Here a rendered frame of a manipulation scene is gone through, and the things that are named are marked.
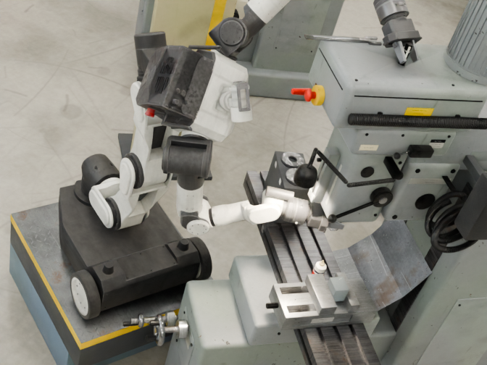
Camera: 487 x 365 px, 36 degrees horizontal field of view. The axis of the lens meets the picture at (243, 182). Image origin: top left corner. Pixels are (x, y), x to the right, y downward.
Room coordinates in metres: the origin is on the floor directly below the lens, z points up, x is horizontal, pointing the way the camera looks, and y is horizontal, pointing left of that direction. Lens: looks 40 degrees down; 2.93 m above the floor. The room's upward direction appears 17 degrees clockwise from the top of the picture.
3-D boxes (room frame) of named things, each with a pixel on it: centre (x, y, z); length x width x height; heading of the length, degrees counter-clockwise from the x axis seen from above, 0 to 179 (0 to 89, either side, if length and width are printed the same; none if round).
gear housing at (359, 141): (2.00, -0.38, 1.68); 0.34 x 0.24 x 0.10; 115
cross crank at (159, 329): (1.77, 0.11, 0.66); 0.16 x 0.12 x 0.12; 115
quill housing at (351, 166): (1.98, -0.35, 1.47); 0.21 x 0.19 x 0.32; 25
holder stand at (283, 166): (2.30, -0.17, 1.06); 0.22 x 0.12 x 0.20; 19
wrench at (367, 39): (2.01, -0.16, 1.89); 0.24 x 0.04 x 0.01; 116
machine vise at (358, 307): (1.81, -0.39, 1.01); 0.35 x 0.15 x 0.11; 116
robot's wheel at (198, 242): (2.31, 0.10, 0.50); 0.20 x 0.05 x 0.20; 44
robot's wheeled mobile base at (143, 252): (2.30, 0.46, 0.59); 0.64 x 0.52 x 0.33; 44
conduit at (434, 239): (1.91, -0.67, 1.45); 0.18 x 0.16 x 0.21; 115
